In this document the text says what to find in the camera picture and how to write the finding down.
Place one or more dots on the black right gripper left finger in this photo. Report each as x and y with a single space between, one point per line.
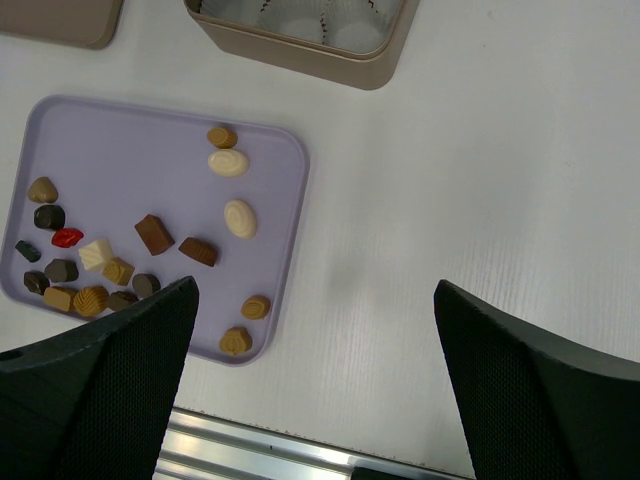
94 402

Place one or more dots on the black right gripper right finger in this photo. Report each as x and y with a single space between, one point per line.
533 404

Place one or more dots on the milk brown rectangular chocolate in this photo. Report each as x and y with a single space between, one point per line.
154 234

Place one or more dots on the milk brown ridged chocolate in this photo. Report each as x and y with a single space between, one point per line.
200 251

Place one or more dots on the caramel ridged leaf chocolate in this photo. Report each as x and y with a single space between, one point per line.
90 301

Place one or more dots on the dark brown square chocolate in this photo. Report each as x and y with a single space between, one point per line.
120 300

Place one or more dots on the caramel rectangular chocolate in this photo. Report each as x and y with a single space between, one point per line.
60 298

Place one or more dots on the brown round fluted chocolate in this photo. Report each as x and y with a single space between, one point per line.
145 285

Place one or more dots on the dark lips chocolate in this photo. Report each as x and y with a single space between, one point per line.
36 282

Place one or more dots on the caramel leaf square chocolate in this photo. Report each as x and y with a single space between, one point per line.
118 271

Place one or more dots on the white ridged square chocolate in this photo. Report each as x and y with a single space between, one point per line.
95 255

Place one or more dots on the caramel shell chocolate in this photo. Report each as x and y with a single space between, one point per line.
235 341

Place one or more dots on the small dark ridged chocolate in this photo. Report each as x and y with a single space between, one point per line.
28 251

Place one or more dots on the red lips chocolate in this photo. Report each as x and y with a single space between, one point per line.
66 237

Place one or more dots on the dark round chocolate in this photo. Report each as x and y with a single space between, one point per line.
49 217

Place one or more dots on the caramel oval chocolate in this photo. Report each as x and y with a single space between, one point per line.
256 307

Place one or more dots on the tan heart chocolate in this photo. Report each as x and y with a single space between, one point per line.
43 191

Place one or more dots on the white oval swirl chocolate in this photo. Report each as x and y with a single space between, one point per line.
228 163

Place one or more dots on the caramel cup chocolate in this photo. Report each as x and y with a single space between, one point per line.
222 137

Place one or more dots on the lilac plastic tray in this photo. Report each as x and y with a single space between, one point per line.
114 163

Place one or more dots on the gold tin lid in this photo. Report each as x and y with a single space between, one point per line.
79 23

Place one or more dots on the gold tin box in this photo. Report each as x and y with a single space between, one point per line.
354 43

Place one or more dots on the aluminium frame rail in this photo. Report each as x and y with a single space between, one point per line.
198 446

